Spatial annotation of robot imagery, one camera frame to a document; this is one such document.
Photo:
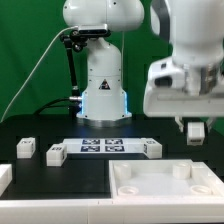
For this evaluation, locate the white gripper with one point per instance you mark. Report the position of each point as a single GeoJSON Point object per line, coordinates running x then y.
{"type": "Point", "coordinates": [174, 91]}

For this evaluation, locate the white square tabletop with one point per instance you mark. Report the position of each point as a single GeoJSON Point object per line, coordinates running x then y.
{"type": "Point", "coordinates": [155, 179]}

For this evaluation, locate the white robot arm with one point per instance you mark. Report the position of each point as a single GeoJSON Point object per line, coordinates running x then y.
{"type": "Point", "coordinates": [181, 55]}

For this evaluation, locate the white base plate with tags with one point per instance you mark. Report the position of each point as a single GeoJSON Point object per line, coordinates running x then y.
{"type": "Point", "coordinates": [103, 145]}

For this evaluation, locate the grey camera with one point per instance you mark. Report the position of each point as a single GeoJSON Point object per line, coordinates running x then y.
{"type": "Point", "coordinates": [100, 30]}

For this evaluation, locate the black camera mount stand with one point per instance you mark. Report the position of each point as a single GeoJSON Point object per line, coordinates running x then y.
{"type": "Point", "coordinates": [72, 66]}

